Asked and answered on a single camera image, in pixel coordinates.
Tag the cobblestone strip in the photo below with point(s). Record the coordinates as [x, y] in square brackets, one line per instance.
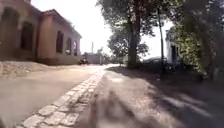
[63, 110]

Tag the white building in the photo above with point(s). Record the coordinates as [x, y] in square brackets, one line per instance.
[170, 50]

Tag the distant building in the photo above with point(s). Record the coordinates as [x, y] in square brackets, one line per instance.
[95, 59]

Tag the orange brick building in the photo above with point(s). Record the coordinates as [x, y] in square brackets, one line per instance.
[46, 43]

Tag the dark vehicle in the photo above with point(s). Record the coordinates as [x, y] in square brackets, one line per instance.
[83, 62]

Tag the pale gravel road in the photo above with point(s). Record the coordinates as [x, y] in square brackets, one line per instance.
[30, 90]

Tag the tall chimney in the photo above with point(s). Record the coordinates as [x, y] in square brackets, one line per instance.
[92, 47]

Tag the row of trees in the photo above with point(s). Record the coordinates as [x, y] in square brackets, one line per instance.
[133, 43]

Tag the grey asphalt path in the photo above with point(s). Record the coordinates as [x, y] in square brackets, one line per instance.
[133, 100]

